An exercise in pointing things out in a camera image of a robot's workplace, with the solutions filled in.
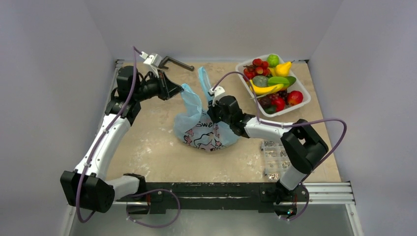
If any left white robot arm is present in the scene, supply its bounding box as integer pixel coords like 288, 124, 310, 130
60, 66, 183, 213

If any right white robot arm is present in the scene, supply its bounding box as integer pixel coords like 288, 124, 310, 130
208, 95, 329, 200

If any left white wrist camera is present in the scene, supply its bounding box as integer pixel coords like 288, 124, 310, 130
140, 51, 162, 78

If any dark metal crank handle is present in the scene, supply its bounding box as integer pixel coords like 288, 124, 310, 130
158, 56, 195, 71

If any small red fake fruit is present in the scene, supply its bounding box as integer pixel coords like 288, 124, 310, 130
271, 97, 286, 112

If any green fake lime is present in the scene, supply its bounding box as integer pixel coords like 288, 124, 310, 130
267, 54, 280, 68

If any aluminium frame rail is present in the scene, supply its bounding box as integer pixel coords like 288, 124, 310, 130
63, 182, 363, 236

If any light blue plastic bag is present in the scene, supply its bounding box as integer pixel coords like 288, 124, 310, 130
173, 67, 239, 151

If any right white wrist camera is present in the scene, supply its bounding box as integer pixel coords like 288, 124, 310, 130
208, 86, 226, 107

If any red fake grape bunch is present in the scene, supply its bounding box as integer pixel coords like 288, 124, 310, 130
243, 58, 271, 79

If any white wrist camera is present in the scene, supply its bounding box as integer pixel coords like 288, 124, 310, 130
140, 51, 162, 78
208, 86, 226, 107

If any dark purple grape bunch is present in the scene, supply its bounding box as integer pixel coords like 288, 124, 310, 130
268, 90, 288, 102

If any grey-green fake fruit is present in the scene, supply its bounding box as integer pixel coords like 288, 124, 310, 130
252, 75, 268, 88

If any yellow fake banana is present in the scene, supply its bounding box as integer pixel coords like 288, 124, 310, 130
250, 80, 284, 95

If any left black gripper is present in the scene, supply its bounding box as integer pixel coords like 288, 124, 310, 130
133, 69, 183, 102

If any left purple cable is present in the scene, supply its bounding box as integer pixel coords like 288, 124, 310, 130
75, 46, 181, 229

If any green fake mango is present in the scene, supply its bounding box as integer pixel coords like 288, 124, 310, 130
268, 76, 297, 90

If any yellow fake pear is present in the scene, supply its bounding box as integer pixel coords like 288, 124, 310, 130
275, 61, 292, 77

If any clear screw organizer box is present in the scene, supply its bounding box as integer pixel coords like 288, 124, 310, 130
261, 140, 291, 182

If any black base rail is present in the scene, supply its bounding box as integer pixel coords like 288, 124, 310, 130
120, 182, 309, 216

